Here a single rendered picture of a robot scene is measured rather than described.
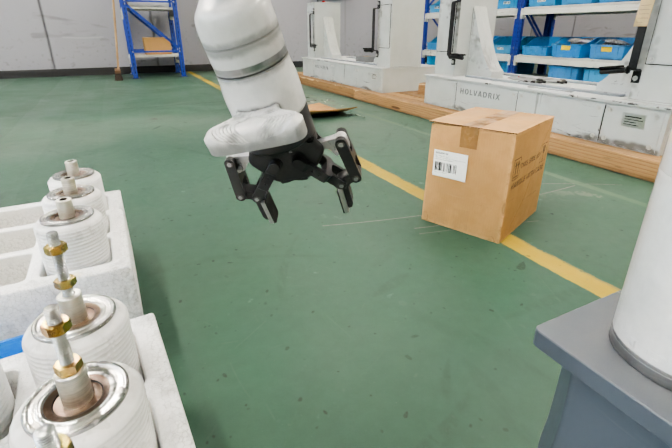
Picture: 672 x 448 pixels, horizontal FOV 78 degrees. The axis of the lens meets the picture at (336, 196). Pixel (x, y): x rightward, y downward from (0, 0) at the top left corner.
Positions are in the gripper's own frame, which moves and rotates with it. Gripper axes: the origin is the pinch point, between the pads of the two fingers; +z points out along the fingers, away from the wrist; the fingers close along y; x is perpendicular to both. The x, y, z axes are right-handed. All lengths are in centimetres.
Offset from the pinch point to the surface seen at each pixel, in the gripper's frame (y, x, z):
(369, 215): 2, -56, 55
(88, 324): 21.0, 15.0, -2.5
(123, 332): 19.1, 14.4, 0.4
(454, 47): -50, -217, 78
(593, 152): -88, -110, 89
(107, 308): 20.8, 12.5, -1.5
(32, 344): 24.9, 17.5, -3.8
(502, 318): -26, -10, 45
